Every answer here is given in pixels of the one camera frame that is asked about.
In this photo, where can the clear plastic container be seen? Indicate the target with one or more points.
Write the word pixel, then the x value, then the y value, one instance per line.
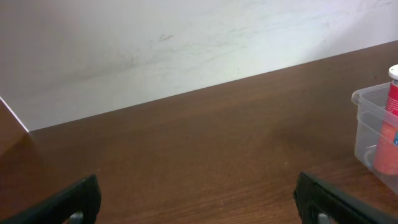
pixel 371 102

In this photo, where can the orange tablet tube white cap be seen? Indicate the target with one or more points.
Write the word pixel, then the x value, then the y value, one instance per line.
pixel 385 160

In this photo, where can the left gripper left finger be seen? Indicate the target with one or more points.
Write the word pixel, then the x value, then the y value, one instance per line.
pixel 83 197

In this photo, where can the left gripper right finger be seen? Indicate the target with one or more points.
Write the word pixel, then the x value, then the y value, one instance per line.
pixel 318 201

